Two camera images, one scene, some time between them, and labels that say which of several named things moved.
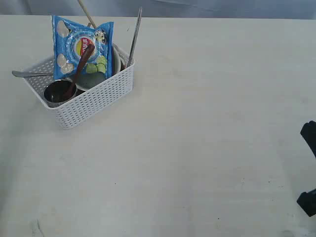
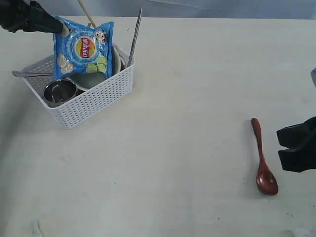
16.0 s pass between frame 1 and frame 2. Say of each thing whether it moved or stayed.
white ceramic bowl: stayed
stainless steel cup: stayed
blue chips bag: stayed
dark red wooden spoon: moved
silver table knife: stayed
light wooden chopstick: stayed
